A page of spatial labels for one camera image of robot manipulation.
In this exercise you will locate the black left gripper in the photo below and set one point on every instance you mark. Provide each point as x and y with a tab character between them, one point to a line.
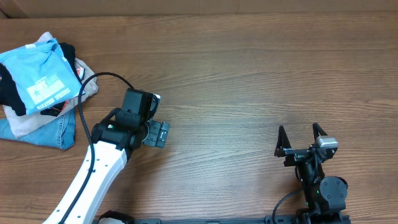
157	134

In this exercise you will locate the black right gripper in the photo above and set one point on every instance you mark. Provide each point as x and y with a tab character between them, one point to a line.
296	155

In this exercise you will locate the light blue printed t-shirt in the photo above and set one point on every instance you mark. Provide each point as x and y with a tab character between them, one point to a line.
42	75

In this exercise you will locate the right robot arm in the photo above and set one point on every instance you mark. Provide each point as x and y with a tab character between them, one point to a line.
325	197

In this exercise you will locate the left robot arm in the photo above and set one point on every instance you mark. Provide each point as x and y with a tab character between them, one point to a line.
113	141

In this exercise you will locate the blue denim jeans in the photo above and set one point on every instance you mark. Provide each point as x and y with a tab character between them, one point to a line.
59	133

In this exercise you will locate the beige folded garment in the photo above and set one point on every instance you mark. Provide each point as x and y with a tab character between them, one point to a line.
24	125

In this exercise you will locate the black folded garment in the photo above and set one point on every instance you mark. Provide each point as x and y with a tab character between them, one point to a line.
10	96

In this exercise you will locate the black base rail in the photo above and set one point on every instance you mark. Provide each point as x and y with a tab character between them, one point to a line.
122	218

